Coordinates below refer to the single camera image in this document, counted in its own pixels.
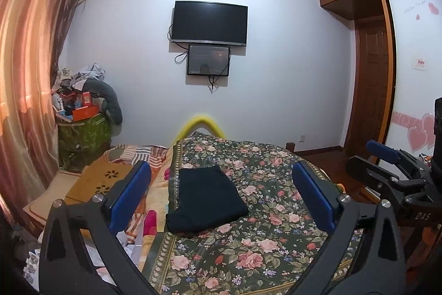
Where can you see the white wall socket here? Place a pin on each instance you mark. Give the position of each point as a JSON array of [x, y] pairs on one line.
[[301, 138]]

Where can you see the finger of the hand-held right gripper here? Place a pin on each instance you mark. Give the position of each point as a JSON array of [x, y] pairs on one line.
[[383, 150], [369, 174]]

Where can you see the colourful printed bed sheet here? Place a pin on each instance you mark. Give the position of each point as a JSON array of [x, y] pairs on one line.
[[155, 198]]

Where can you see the pile of crumpled clothes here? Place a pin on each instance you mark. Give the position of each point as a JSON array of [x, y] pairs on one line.
[[79, 77]]

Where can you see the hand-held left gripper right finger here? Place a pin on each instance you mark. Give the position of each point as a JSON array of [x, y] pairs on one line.
[[312, 194]]

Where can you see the orange box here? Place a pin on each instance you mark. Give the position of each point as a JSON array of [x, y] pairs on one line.
[[84, 112]]

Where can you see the green storage bag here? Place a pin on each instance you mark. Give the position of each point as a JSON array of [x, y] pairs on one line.
[[83, 143]]

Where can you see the black wall television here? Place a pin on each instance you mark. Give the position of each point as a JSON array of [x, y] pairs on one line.
[[209, 22]]

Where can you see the brown wooden door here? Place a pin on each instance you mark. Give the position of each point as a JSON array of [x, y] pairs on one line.
[[369, 91]]

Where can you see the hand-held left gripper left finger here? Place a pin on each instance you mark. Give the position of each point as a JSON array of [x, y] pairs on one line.
[[133, 191]]

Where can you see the wooden bed post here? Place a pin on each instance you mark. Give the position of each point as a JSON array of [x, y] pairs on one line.
[[290, 147]]

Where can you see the red and white sticker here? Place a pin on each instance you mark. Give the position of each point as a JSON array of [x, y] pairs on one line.
[[420, 62]]

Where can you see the patchwork striped quilt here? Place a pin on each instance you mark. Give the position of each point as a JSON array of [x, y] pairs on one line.
[[138, 155]]

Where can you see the cardboard sheet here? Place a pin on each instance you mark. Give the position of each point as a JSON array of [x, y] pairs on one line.
[[48, 198]]

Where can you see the small black monitor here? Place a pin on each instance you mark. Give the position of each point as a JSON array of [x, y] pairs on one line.
[[209, 60]]

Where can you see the pink heart stickers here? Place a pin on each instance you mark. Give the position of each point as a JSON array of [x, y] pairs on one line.
[[419, 132]]

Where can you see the dark teal pants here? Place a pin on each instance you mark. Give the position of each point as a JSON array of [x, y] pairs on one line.
[[207, 201]]

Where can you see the pink striped curtain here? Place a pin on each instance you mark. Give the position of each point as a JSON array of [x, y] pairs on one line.
[[27, 73]]

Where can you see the floral blanket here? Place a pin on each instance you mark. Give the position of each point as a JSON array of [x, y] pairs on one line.
[[276, 246]]

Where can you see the yellow headboard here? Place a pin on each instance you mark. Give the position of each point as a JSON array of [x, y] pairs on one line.
[[198, 120]]

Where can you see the wooden lap desk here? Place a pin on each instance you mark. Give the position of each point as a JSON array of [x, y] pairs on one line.
[[100, 181]]

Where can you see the small red box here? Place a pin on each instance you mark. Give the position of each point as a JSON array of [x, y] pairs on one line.
[[86, 98]]

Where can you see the white sliding wardrobe door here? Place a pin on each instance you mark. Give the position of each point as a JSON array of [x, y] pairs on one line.
[[411, 91]]

